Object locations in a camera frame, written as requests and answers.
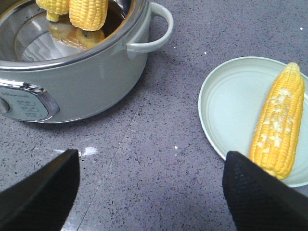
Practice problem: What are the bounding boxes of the pale green round plate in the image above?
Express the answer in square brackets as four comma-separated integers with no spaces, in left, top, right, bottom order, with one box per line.
[198,56,308,187]

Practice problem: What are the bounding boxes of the pale green electric pot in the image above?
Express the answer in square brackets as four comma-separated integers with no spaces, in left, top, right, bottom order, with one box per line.
[0,0,174,123]

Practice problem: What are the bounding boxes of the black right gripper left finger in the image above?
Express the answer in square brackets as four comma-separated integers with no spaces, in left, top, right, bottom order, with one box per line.
[0,150,80,231]

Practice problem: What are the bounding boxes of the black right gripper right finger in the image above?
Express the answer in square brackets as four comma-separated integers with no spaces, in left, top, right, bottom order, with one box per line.
[222,151,308,231]

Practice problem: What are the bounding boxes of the yellow corn cob white patches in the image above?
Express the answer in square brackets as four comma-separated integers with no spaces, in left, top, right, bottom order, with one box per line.
[248,63,305,180]

